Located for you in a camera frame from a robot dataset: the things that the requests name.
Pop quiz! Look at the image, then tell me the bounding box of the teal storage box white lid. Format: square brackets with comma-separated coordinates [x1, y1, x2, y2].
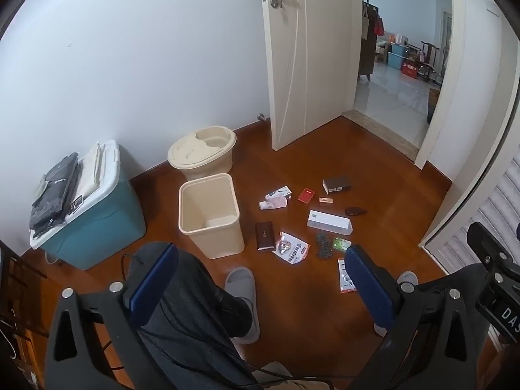
[29, 139, 147, 271]

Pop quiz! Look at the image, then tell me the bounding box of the grey slipper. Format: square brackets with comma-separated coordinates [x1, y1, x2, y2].
[225, 267, 261, 344]
[374, 270, 419, 337]

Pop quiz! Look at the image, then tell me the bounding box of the long white box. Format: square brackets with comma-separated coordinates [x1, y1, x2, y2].
[306, 210, 354, 236]

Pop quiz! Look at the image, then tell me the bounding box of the white louvered door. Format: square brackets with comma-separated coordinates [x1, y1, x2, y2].
[418, 166, 520, 276]

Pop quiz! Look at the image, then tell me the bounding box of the dark brown wardrobe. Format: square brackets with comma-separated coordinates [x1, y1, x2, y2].
[357, 0, 381, 84]

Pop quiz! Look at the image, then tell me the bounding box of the dark brown flat case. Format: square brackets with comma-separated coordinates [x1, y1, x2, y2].
[255, 221, 275, 251]

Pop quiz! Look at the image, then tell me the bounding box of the blue storage bin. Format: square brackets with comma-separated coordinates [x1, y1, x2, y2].
[387, 44, 409, 70]

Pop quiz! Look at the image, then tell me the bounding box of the dark wooden furniture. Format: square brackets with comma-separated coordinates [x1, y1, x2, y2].
[0, 239, 51, 390]

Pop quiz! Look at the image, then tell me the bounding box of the white door frame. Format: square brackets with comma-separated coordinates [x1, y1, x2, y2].
[413, 0, 468, 170]

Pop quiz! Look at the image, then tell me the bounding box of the red and white packet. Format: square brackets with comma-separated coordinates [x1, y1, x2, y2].
[337, 258, 357, 293]

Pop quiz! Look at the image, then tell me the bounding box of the beige cloth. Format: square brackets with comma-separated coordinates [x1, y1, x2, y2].
[260, 361, 328, 390]

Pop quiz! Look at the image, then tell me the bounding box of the cream folded cloth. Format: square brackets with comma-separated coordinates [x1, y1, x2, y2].
[75, 142, 102, 201]

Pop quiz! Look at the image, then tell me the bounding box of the black bead chain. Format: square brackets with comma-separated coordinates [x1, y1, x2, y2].
[315, 232, 335, 260]

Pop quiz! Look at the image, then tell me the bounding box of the cream plastic trash bin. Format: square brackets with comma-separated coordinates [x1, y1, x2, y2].
[179, 173, 245, 259]

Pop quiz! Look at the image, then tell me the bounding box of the dark brown box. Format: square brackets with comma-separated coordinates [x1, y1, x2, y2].
[322, 176, 352, 195]

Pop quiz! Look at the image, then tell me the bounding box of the dark wooden chair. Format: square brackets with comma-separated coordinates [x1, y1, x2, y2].
[418, 41, 442, 83]

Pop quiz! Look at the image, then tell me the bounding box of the cream round mop bucket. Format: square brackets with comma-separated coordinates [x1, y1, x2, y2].
[167, 126, 237, 181]

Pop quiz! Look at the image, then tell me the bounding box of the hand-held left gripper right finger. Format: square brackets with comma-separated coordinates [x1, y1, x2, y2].
[343, 245, 494, 390]

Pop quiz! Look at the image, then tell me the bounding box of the person's left leg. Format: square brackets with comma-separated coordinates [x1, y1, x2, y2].
[128, 241, 261, 390]

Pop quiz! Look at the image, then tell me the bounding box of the white printed snack packet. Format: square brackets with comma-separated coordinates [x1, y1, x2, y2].
[272, 231, 310, 265]

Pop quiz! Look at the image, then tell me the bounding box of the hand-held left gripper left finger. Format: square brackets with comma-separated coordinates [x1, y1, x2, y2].
[43, 241, 179, 390]

